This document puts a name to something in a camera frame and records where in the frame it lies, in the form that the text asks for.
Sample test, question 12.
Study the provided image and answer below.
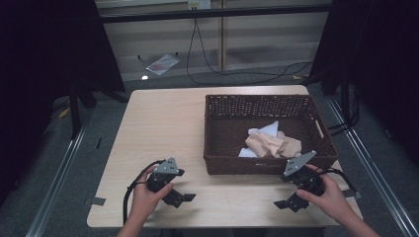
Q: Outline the person's right hand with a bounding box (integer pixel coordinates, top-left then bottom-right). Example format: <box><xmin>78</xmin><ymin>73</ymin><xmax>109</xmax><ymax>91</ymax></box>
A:
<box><xmin>295</xmin><ymin>163</ymin><xmax>356</xmax><ymax>225</ymax></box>

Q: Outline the metal floor rail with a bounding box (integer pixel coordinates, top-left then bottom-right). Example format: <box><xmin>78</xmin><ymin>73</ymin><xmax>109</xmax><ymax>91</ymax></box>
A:
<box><xmin>325</xmin><ymin>96</ymin><xmax>419</xmax><ymax>237</ymax></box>
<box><xmin>25</xmin><ymin>126</ymin><xmax>88</xmax><ymax>237</ymax></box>

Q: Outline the black curtain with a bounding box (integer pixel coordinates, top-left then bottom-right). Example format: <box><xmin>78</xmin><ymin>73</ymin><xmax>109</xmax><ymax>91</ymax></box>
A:
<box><xmin>0</xmin><ymin>0</ymin><xmax>126</xmax><ymax>206</ymax></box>
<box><xmin>308</xmin><ymin>0</ymin><xmax>419</xmax><ymax>167</ymax></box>

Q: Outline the black horizontal bar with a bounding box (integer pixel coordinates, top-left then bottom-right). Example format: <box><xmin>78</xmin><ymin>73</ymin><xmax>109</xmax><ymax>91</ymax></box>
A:
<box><xmin>99</xmin><ymin>4</ymin><xmax>332</xmax><ymax>25</ymax></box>

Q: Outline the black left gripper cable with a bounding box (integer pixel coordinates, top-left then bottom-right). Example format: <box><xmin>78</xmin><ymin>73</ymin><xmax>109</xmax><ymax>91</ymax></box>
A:
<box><xmin>122</xmin><ymin>159</ymin><xmax>166</xmax><ymax>225</ymax></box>

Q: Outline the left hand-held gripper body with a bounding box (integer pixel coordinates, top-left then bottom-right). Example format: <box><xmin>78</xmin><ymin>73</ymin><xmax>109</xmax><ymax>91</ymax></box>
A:
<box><xmin>146</xmin><ymin>157</ymin><xmax>186</xmax><ymax>204</ymax></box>

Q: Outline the brown wicker basket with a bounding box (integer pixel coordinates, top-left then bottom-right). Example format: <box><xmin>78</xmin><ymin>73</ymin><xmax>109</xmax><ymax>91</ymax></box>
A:
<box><xmin>203</xmin><ymin>94</ymin><xmax>340</xmax><ymax>176</ymax></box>

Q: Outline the clear plastic packet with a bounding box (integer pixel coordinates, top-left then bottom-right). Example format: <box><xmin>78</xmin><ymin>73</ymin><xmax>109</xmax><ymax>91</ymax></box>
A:
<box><xmin>145</xmin><ymin>53</ymin><xmax>181</xmax><ymax>77</ymax></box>

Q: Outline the black metal stand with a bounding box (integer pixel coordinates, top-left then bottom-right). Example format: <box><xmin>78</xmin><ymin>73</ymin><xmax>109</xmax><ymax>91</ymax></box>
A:
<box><xmin>68</xmin><ymin>78</ymin><xmax>83</xmax><ymax>140</ymax></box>

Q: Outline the bundle of black cables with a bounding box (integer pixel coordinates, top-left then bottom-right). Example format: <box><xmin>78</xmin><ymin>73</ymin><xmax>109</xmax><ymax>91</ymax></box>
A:
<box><xmin>326</xmin><ymin>83</ymin><xmax>362</xmax><ymax>136</ymax></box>

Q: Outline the beige cloth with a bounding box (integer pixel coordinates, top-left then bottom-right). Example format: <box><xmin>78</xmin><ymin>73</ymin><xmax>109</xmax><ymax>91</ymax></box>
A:
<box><xmin>244</xmin><ymin>129</ymin><xmax>303</xmax><ymax>159</ymax></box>

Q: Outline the white cloth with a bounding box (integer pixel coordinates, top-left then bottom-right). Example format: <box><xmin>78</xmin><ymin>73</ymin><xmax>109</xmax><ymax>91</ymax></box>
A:
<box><xmin>237</xmin><ymin>119</ymin><xmax>281</xmax><ymax>159</ymax></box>

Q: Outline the long black floor cable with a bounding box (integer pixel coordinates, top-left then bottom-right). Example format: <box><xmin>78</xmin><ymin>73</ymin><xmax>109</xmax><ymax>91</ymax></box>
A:
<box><xmin>185</xmin><ymin>18</ymin><xmax>314</xmax><ymax>86</ymax></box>

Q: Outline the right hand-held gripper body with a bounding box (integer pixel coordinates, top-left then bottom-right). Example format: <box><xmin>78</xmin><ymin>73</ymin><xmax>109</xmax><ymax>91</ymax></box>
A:
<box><xmin>281</xmin><ymin>150</ymin><xmax>327</xmax><ymax>209</ymax></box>

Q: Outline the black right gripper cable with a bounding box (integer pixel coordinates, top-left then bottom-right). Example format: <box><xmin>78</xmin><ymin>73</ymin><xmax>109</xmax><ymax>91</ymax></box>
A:
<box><xmin>315</xmin><ymin>167</ymin><xmax>360</xmax><ymax>195</ymax></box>

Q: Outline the white wall socket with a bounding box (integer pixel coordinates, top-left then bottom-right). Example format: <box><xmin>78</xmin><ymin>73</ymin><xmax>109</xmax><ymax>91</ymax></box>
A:
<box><xmin>187</xmin><ymin>0</ymin><xmax>212</xmax><ymax>11</ymax></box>

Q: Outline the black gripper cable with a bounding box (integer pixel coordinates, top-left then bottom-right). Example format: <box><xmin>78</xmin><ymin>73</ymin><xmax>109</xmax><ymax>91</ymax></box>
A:
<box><xmin>122</xmin><ymin>159</ymin><xmax>166</xmax><ymax>225</ymax></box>
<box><xmin>315</xmin><ymin>167</ymin><xmax>360</xmax><ymax>195</ymax></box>

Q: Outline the person's left hand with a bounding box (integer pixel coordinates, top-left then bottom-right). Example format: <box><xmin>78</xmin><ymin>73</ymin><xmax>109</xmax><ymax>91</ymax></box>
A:
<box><xmin>130</xmin><ymin>163</ymin><xmax>175</xmax><ymax>222</ymax></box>

